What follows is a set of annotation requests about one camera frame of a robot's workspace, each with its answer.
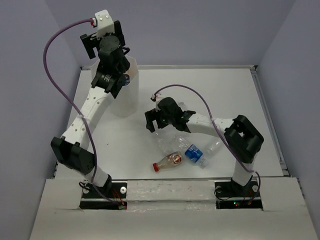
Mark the orange juice bottle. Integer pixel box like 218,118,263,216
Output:
123,73,131,86

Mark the red cap tea bottle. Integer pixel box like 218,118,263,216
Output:
152,151,184,172

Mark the clear bottle far right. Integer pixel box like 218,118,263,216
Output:
204,140,222,158

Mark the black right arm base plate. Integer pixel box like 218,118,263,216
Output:
213,180,263,210

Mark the clear crushed bottle far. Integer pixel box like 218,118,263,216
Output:
172,101,189,144

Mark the white octagonal plastic bin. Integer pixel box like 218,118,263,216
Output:
81,56,139,118

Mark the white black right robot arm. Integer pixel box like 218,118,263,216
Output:
144,97,264,196

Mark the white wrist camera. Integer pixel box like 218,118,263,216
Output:
151,92,166,112
92,9,115,40

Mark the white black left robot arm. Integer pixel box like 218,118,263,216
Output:
50,20,130,198

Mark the blue label water bottle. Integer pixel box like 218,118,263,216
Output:
173,138,209,169

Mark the purple camera cable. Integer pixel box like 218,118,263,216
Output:
151,84,262,207
42,19,126,208

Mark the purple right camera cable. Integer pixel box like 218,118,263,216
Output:
151,84,262,207

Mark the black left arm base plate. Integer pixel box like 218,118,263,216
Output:
78,181,128,210

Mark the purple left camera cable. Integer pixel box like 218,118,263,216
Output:
42,19,126,208

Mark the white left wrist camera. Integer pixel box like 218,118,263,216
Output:
92,9,115,40

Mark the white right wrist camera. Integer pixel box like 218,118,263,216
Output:
151,92,166,112

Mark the clear bottle white cap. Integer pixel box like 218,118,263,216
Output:
154,131,172,156

